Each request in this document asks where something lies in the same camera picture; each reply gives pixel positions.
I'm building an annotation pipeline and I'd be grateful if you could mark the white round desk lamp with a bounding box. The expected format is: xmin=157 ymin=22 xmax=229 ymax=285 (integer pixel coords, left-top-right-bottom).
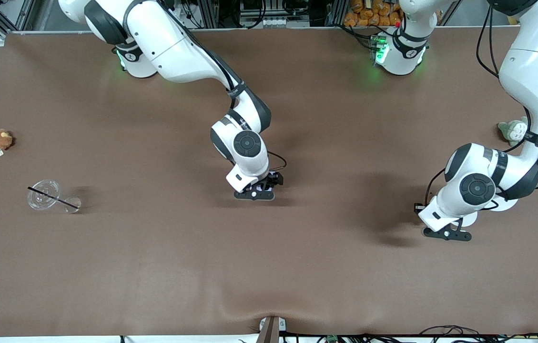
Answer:
xmin=457 ymin=196 xmax=520 ymax=229

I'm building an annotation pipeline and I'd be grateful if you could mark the grey-green totoro plush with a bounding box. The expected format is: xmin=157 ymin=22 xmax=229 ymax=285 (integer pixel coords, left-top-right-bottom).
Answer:
xmin=497 ymin=116 xmax=529 ymax=148

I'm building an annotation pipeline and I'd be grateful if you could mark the white power strip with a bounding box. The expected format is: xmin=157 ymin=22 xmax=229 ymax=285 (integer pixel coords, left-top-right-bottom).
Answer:
xmin=258 ymin=17 xmax=299 ymax=28

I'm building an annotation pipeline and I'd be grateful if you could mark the orange plush toy pile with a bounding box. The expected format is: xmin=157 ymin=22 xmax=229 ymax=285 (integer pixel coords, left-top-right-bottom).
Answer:
xmin=343 ymin=0 xmax=403 ymax=28

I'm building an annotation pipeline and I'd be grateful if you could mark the black straw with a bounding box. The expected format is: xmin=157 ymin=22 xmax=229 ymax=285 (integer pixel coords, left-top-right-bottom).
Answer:
xmin=27 ymin=186 xmax=81 ymax=209

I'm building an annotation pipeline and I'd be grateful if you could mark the clear plastic cup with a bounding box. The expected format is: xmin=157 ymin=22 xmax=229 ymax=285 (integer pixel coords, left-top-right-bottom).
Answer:
xmin=27 ymin=179 xmax=82 ymax=214

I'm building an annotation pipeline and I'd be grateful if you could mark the brown plush with tag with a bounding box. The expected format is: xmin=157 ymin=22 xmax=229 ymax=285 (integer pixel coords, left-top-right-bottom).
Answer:
xmin=0 ymin=129 xmax=14 ymax=160

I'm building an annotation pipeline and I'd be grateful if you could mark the black floor cable bundle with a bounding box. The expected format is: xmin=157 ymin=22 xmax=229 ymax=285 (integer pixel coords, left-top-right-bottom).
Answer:
xmin=293 ymin=325 xmax=538 ymax=343

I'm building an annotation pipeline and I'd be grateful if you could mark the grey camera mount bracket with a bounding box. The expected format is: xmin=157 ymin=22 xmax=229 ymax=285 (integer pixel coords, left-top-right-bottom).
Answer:
xmin=256 ymin=315 xmax=288 ymax=343

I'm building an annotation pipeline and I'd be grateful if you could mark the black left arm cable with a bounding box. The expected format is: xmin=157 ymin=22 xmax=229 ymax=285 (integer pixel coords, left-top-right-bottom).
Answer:
xmin=414 ymin=4 xmax=538 ymax=213

